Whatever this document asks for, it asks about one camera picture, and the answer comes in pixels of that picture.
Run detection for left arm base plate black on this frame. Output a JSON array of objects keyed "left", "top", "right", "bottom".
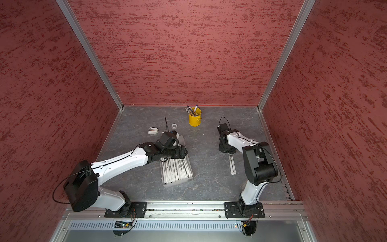
[{"left": 104, "top": 202, "right": 148, "bottom": 218}]

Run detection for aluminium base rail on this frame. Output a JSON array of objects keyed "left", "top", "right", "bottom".
[{"left": 60, "top": 201, "right": 309, "bottom": 221}]

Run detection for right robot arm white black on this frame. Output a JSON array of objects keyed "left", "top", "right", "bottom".
[{"left": 217, "top": 123, "right": 279, "bottom": 210}]

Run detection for left aluminium corner post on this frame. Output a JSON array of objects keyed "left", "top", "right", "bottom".
[{"left": 56, "top": 0, "right": 125, "bottom": 112}]

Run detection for yellow metal cup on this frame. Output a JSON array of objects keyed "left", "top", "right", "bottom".
[{"left": 188, "top": 108, "right": 202, "bottom": 127}]

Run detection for aluminium corner post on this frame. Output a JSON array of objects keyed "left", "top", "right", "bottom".
[
  {"left": 56, "top": 0, "right": 125, "bottom": 112},
  {"left": 258, "top": 0, "right": 315, "bottom": 113}
]

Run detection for pens in yellow cup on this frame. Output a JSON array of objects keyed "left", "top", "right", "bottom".
[{"left": 185, "top": 106, "right": 198, "bottom": 117}]

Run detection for perforated cable duct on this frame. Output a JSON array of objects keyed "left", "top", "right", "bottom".
[{"left": 69, "top": 220, "right": 243, "bottom": 232}]

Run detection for translucent plastic storage box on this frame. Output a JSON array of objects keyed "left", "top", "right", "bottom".
[{"left": 160, "top": 136, "right": 193, "bottom": 188}]

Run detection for right aluminium corner post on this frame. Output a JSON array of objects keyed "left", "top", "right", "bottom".
[{"left": 258, "top": 0, "right": 315, "bottom": 113}]

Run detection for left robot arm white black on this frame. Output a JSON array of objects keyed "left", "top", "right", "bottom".
[{"left": 63, "top": 131, "right": 188, "bottom": 216}]

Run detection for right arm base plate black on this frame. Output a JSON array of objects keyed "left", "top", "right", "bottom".
[{"left": 224, "top": 200, "right": 265, "bottom": 218}]

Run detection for white plastic clip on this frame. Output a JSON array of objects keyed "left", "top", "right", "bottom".
[{"left": 148, "top": 127, "right": 159, "bottom": 135}]

